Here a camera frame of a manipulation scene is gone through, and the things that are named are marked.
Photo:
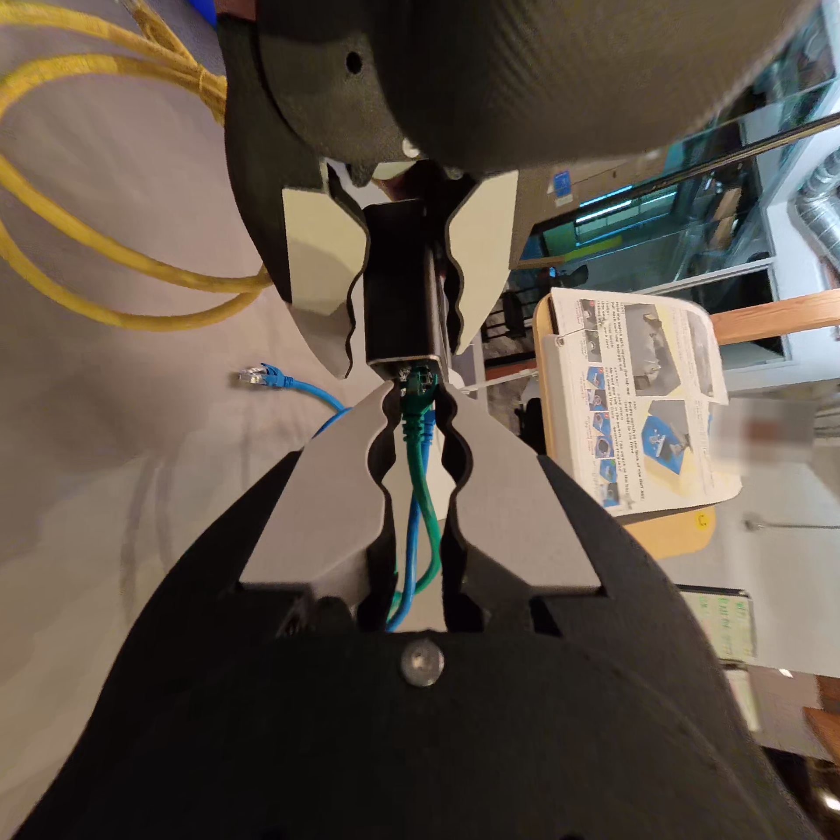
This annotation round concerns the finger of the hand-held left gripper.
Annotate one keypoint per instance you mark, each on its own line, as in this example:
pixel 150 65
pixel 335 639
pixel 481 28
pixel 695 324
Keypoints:
pixel 321 262
pixel 485 249

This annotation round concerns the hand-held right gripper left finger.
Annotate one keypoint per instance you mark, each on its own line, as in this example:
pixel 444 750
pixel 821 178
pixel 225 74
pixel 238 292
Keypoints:
pixel 321 512

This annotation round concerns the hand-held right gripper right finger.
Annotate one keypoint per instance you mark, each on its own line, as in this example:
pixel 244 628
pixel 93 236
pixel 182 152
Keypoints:
pixel 525 518

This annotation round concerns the black ethernet splitter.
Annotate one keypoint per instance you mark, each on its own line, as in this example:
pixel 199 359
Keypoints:
pixel 400 282

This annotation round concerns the wooden display board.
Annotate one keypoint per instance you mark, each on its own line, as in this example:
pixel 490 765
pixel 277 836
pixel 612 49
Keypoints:
pixel 669 531

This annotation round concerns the printed instruction sheet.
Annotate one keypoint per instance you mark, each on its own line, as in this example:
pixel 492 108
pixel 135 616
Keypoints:
pixel 656 407

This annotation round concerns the large whiteboard green writing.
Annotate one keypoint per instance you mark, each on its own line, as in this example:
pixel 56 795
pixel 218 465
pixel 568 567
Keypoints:
pixel 718 623

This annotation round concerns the silver air duct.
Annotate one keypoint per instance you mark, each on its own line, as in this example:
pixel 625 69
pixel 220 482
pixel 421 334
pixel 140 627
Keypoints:
pixel 820 210

